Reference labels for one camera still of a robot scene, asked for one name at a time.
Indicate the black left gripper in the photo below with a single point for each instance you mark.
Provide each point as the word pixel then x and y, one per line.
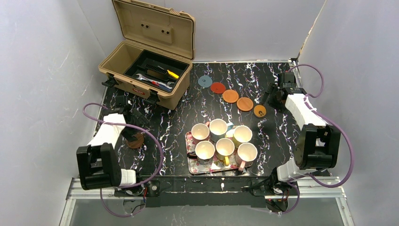
pixel 130 134

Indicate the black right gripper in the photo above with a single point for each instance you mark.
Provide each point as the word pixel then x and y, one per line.
pixel 272 97

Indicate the orange printed coaster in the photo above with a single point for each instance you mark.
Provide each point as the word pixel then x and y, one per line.
pixel 259 111

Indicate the dark walnut wooden coaster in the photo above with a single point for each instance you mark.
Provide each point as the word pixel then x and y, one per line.
pixel 137 143

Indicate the light wood coaster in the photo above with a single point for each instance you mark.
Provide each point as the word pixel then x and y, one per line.
pixel 245 104

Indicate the orange wood coaster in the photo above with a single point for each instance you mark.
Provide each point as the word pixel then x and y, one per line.
pixel 230 96

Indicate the red coaster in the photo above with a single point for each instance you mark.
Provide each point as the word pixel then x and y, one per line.
pixel 218 88

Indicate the tan plastic toolbox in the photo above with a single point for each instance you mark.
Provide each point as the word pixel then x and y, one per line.
pixel 157 29

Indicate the blue grey coaster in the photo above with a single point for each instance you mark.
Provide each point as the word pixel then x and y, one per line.
pixel 205 81

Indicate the floral rectangular tray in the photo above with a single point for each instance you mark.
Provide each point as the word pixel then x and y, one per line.
pixel 215 165

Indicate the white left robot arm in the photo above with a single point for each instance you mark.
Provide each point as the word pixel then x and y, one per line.
pixel 97 161

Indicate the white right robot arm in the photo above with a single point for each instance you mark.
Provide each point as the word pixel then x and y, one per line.
pixel 318 142

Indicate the silver wrench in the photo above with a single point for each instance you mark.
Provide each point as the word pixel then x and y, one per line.
pixel 141 77

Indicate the green mug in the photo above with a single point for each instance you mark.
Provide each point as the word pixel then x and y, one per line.
pixel 239 135

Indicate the black tool tray insert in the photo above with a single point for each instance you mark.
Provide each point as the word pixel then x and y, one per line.
pixel 147 64

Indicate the pink mug right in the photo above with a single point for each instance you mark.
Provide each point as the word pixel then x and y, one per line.
pixel 246 154

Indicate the pink mug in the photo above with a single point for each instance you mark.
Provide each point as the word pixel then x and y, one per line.
pixel 200 132
pixel 246 154

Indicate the light blue mug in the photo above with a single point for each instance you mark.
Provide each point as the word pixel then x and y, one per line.
pixel 218 129

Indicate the pink mug rear left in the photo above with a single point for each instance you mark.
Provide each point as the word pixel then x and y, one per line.
pixel 200 132

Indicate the yellow mug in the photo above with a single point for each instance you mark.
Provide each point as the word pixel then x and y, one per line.
pixel 224 150

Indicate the black mug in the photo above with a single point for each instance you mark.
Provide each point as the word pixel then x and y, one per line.
pixel 203 153

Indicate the yellow handled screwdriver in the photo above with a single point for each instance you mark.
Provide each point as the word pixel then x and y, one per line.
pixel 170 73

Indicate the aluminium frame rail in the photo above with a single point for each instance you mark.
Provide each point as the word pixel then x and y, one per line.
pixel 147 191

